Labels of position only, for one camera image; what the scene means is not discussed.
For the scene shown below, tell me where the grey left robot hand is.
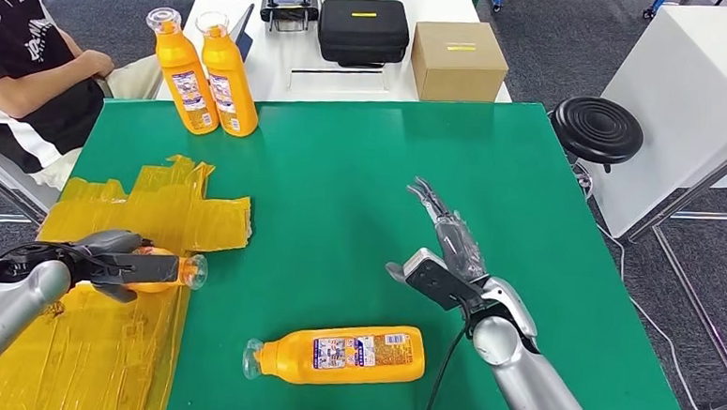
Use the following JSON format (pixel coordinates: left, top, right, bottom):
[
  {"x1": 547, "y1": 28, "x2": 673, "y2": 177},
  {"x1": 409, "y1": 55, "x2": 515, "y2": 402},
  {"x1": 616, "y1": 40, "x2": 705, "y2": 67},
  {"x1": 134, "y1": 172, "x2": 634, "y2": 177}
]
[{"x1": 72, "y1": 227, "x2": 152, "y2": 306}]

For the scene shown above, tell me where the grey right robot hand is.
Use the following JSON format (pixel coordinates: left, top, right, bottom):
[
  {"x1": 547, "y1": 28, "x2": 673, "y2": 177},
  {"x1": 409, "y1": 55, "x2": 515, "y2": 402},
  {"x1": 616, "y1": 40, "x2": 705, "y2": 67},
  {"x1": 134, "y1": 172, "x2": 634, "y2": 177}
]
[{"x1": 385, "y1": 175, "x2": 493, "y2": 290}]

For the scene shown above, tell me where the person's hand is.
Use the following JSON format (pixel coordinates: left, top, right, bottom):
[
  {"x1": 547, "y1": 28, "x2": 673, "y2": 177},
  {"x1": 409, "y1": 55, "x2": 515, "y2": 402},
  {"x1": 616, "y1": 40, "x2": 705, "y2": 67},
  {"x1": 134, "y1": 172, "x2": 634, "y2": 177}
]
[{"x1": 80, "y1": 49, "x2": 117, "y2": 83}]

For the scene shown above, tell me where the orange detergent bottle clear cap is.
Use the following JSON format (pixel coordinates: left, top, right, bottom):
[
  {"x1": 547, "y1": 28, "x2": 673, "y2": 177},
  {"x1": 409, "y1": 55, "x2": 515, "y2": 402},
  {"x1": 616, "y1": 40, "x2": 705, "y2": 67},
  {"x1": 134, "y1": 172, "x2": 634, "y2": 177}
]
[
  {"x1": 240, "y1": 317, "x2": 428, "y2": 393},
  {"x1": 140, "y1": 6, "x2": 225, "y2": 137},
  {"x1": 189, "y1": 9, "x2": 265, "y2": 140},
  {"x1": 122, "y1": 245, "x2": 210, "y2": 298}
]

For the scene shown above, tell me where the clear plastic film wrap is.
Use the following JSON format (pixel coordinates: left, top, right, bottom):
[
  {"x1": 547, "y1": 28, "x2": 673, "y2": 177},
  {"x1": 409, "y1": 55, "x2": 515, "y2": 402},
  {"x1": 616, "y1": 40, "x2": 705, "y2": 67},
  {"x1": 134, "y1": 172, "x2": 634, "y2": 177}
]
[{"x1": 434, "y1": 214, "x2": 492, "y2": 280}]

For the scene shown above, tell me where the person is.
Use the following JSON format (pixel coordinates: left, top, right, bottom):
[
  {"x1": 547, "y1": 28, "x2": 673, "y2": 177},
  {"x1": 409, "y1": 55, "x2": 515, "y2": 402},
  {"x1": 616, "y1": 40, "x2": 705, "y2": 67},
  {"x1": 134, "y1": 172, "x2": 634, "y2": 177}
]
[{"x1": 0, "y1": 0, "x2": 167, "y2": 195}]

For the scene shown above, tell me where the yellow taped plastic sheet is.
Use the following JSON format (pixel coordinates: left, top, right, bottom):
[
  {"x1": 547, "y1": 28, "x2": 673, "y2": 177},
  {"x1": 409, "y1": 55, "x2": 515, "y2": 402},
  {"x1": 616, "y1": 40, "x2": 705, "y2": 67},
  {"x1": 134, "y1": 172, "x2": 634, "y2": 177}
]
[{"x1": 0, "y1": 145, "x2": 256, "y2": 410}]

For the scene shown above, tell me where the blue folio tablet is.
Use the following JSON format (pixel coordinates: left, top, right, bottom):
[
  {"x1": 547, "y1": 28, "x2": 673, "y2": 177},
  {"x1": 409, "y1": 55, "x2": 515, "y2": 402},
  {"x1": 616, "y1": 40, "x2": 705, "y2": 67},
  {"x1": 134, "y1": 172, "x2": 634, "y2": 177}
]
[{"x1": 229, "y1": 2, "x2": 257, "y2": 62}]

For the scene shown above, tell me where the cardboard box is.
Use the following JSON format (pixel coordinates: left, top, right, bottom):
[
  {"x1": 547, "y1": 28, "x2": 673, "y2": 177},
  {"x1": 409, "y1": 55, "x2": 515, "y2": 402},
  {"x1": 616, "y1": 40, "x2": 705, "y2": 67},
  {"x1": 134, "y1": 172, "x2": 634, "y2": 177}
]
[{"x1": 407, "y1": 19, "x2": 512, "y2": 106}]

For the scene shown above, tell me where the black round stool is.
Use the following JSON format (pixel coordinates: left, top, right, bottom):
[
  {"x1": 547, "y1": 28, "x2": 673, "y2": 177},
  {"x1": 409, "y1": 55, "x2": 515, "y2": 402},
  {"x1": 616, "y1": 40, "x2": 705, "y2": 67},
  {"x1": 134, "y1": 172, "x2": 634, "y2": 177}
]
[{"x1": 547, "y1": 95, "x2": 647, "y2": 177}]

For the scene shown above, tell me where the white table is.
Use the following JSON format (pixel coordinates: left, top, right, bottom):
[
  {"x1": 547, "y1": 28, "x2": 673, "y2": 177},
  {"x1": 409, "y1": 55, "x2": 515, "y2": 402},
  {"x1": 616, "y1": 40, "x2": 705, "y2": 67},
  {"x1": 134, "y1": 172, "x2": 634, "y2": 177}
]
[{"x1": 156, "y1": 0, "x2": 519, "y2": 119}]

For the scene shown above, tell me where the black remote controller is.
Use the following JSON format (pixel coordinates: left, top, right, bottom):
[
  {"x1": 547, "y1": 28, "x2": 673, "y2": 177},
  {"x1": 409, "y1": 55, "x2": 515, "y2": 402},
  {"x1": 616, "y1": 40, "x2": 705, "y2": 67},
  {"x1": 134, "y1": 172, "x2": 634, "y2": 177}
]
[{"x1": 259, "y1": 0, "x2": 322, "y2": 36}]

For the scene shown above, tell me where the black carrying case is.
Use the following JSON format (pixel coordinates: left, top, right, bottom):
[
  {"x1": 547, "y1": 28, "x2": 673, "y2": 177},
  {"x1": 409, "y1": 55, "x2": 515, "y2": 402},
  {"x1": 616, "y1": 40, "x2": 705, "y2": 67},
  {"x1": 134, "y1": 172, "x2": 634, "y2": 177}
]
[{"x1": 315, "y1": 0, "x2": 413, "y2": 71}]

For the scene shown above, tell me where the white cabinet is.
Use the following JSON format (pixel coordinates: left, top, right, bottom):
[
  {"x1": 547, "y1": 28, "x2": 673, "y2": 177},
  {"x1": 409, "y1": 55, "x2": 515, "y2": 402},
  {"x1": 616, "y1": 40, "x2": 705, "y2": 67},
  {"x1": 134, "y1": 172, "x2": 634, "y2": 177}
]
[{"x1": 579, "y1": 0, "x2": 727, "y2": 246}]

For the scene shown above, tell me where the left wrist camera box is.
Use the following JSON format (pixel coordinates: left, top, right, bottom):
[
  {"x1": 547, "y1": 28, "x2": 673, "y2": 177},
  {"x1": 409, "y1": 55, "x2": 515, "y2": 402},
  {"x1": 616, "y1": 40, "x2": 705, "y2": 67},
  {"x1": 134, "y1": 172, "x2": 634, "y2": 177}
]
[{"x1": 88, "y1": 250, "x2": 181, "y2": 289}]

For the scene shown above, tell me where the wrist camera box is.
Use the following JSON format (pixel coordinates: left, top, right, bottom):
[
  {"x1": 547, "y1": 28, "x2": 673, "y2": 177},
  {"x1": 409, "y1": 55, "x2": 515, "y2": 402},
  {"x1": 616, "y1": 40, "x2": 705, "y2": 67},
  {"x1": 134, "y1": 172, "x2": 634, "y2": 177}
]
[
  {"x1": 88, "y1": 250, "x2": 181, "y2": 289},
  {"x1": 400, "y1": 247, "x2": 487, "y2": 313}
]

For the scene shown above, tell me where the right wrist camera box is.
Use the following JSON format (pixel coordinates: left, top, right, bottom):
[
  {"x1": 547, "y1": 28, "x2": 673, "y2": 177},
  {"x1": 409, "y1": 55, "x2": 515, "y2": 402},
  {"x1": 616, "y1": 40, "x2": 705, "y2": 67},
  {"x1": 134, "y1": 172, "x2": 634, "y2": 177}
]
[{"x1": 400, "y1": 247, "x2": 487, "y2": 313}]

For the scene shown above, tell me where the silver metal frame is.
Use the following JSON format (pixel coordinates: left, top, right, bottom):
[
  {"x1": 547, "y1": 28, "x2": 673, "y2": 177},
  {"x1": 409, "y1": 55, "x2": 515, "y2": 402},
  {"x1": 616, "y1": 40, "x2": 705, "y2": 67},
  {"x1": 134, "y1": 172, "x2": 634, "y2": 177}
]
[
  {"x1": 615, "y1": 86, "x2": 727, "y2": 410},
  {"x1": 0, "y1": 128, "x2": 54, "y2": 226}
]

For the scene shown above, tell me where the white cable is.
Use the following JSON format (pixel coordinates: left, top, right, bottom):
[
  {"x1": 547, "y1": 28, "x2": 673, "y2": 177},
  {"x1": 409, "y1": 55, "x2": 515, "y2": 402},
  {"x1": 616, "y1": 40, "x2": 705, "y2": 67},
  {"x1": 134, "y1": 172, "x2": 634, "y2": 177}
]
[{"x1": 585, "y1": 219, "x2": 727, "y2": 410}]

